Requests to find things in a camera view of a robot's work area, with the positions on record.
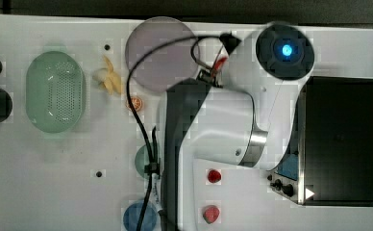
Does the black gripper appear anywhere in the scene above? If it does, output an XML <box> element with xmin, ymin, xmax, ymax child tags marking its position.
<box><xmin>196</xmin><ymin>69</ymin><xmax>223</xmax><ymax>88</ymax></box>

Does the red plush ketchup bottle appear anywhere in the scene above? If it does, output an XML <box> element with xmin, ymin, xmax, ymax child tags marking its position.
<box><xmin>211</xmin><ymin>57</ymin><xmax>228</xmax><ymax>78</ymax></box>

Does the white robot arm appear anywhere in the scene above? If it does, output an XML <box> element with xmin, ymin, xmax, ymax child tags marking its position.
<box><xmin>157</xmin><ymin>23</ymin><xmax>315</xmax><ymax>231</ymax></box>

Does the grey round plate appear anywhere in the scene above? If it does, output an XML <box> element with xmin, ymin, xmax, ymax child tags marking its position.
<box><xmin>125</xmin><ymin>16</ymin><xmax>198</xmax><ymax>92</ymax></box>

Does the orange slice toy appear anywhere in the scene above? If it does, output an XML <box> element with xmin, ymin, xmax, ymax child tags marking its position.
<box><xmin>126</xmin><ymin>96</ymin><xmax>143</xmax><ymax>112</ymax></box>

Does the dark red strawberry toy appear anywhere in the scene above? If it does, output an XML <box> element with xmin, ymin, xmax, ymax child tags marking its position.
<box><xmin>207</xmin><ymin>169</ymin><xmax>222</xmax><ymax>184</ymax></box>

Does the yellow plush banana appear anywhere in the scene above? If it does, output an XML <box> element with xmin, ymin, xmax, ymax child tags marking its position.
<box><xmin>92</xmin><ymin>56</ymin><xmax>123</xmax><ymax>95</ymax></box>

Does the pink strawberry toy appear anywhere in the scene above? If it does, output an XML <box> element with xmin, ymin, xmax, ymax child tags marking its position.
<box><xmin>202</xmin><ymin>205</ymin><xmax>220</xmax><ymax>224</ymax></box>

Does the black toaster oven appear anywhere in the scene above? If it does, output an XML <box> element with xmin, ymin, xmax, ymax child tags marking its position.
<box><xmin>267</xmin><ymin>76</ymin><xmax>373</xmax><ymax>207</ymax></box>

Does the green perforated colander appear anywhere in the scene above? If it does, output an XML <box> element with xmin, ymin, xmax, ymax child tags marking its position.
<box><xmin>26</xmin><ymin>51</ymin><xmax>85</xmax><ymax>133</ymax></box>

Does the blue cup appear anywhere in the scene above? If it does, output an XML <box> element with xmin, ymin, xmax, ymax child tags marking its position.
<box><xmin>123</xmin><ymin>200</ymin><xmax>158</xmax><ymax>231</ymax></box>

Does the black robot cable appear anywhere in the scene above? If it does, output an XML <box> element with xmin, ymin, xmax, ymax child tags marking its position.
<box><xmin>126</xmin><ymin>32</ymin><xmax>242</xmax><ymax>231</ymax></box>

